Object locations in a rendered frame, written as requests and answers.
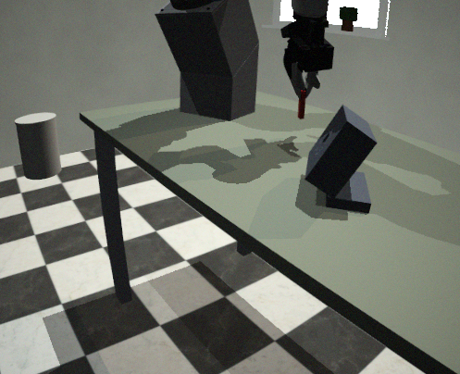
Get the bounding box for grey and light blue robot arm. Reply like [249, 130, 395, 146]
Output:
[170, 0, 329, 38]

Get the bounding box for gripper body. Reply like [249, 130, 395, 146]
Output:
[287, 11, 334, 72]

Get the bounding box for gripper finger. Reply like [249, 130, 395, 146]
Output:
[305, 71, 320, 98]
[283, 48, 305, 99]

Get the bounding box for red rectangular bar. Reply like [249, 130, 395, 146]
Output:
[298, 90, 306, 119]

